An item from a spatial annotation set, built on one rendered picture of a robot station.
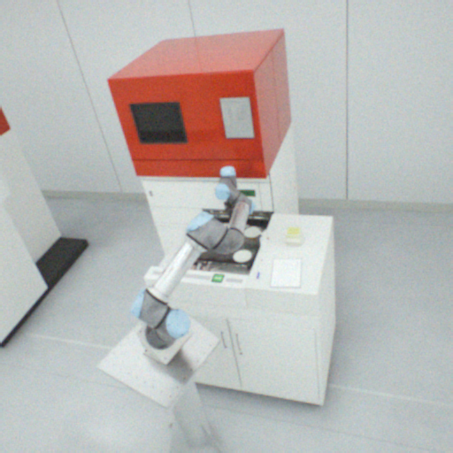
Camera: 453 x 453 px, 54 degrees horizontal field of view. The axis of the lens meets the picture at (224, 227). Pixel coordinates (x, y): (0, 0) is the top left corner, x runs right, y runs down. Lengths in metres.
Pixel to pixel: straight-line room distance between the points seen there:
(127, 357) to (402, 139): 2.78
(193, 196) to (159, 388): 1.19
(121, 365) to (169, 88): 1.38
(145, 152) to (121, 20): 1.81
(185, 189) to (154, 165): 0.24
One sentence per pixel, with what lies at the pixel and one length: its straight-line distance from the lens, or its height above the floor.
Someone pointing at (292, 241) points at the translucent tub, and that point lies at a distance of 2.36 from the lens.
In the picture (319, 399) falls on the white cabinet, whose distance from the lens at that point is 2.75.
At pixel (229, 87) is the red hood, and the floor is 1.74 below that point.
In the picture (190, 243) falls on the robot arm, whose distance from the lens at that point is 1.88.
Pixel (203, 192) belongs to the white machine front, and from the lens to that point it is 2.68.
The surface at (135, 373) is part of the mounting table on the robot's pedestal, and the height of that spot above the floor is 0.82.
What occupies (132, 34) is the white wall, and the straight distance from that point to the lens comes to 4.20.
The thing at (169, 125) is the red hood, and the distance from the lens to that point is 2.49.
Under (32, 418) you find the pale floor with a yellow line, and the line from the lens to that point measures 3.36.
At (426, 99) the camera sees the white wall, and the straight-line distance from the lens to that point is 3.85.
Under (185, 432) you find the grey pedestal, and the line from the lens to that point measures 2.68.
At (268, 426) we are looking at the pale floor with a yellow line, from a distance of 2.83.
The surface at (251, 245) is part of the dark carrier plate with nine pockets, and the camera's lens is 2.51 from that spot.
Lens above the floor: 2.45
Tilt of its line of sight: 35 degrees down
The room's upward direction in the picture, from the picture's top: 11 degrees counter-clockwise
